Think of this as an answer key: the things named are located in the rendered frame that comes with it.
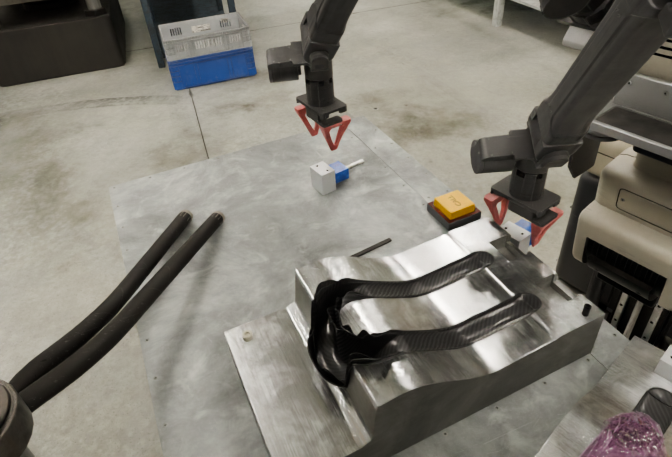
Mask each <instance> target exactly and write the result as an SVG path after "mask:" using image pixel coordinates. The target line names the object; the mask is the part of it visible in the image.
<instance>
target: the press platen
mask: <svg viewBox="0 0 672 457"><path fill-rule="evenodd" d="M33 426H34V421H33V415H32V412H31V411H30V409H29V408H28V406H27V405H26V404H25V402H24V401H23V400H22V398H21V397H20V396H19V394H18V393H17V392H16V390H15V389H14V388H13V386H12V385H11V384H9V383H7V382H6V381H4V380H1V379H0V457H21V455H22V454H23V452H24V451H25V449H26V448H27V446H28V443H29V441H30V439H31V436H32V432H33Z"/></svg>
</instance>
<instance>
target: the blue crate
mask: <svg viewBox="0 0 672 457"><path fill-rule="evenodd" d="M167 63H168V67H169V71H170V74H171V78H172V81H173V85H174V88H175V90H177V91H178V90H183V89H188V88H193V87H198V86H203V85H208V84H213V83H218V82H223V81H228V80H233V79H238V78H243V77H248V76H253V75H255V74H257V71H256V66H255V61H254V54H253V48H252V46H250V47H245V48H239V49H234V50H229V51H223V52H218V53H212V54H207V55H202V56H196V57H191V58H185V59H180V60H175V61H167Z"/></svg>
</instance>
